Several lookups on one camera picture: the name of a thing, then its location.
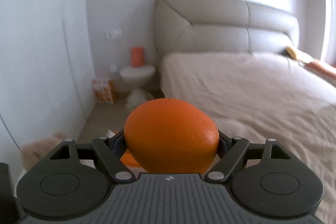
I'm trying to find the white round side table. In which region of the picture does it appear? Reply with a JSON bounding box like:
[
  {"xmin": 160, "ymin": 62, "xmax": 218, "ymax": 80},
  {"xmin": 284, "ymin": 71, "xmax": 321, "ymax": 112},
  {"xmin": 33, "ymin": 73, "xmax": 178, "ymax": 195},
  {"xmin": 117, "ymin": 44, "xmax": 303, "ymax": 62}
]
[{"xmin": 120, "ymin": 65, "xmax": 156, "ymax": 113}]

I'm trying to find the orange paper bag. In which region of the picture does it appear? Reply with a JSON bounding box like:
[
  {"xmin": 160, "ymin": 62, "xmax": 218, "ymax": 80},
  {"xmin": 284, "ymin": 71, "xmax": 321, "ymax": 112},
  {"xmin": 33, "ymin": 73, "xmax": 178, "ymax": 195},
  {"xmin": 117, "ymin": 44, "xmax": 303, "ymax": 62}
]
[{"xmin": 91, "ymin": 77, "xmax": 115, "ymax": 103}]

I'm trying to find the orange gift box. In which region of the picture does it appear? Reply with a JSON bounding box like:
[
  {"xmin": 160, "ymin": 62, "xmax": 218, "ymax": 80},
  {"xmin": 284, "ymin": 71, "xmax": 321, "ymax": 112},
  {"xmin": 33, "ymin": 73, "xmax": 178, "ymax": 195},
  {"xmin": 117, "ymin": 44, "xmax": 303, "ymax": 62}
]
[{"xmin": 120, "ymin": 149, "xmax": 141, "ymax": 168}]

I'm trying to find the beige leather headboard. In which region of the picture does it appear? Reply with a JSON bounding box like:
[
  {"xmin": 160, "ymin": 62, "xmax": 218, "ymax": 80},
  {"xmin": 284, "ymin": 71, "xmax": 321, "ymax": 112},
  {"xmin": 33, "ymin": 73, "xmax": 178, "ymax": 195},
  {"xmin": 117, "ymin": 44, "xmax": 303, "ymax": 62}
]
[{"xmin": 153, "ymin": 0, "xmax": 299, "ymax": 57}]

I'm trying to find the large orange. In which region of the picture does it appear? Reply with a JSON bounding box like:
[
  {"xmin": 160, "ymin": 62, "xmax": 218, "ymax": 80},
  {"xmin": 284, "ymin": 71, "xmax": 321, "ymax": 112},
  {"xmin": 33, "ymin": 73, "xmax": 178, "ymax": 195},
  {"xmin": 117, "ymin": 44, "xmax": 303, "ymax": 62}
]
[{"xmin": 123, "ymin": 98, "xmax": 219, "ymax": 173}]

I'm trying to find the beige blanket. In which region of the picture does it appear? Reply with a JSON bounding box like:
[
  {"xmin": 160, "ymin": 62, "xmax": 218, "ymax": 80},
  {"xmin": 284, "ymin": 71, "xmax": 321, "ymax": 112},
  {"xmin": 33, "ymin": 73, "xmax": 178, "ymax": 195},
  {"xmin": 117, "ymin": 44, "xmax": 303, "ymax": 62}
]
[{"xmin": 160, "ymin": 53, "xmax": 335, "ymax": 223}]

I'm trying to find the yellow pillow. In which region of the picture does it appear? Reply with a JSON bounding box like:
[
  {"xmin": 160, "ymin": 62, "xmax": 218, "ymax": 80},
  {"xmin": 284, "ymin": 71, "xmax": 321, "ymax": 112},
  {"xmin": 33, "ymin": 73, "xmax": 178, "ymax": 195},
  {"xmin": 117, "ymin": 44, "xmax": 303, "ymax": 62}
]
[{"xmin": 285, "ymin": 46, "xmax": 314, "ymax": 62}]

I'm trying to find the brown plush toy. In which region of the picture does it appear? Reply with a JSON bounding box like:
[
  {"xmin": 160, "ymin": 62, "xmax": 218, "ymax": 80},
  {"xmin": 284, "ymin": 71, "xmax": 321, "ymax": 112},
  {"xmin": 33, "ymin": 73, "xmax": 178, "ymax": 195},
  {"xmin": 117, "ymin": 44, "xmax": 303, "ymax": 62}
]
[{"xmin": 21, "ymin": 132, "xmax": 67, "ymax": 171}]

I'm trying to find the white wall socket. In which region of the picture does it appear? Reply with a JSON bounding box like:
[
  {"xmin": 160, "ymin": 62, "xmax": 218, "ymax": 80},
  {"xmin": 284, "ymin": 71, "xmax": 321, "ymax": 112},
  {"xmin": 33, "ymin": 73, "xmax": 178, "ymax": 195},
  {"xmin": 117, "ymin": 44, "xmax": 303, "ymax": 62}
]
[{"xmin": 106, "ymin": 30, "xmax": 122, "ymax": 39}]

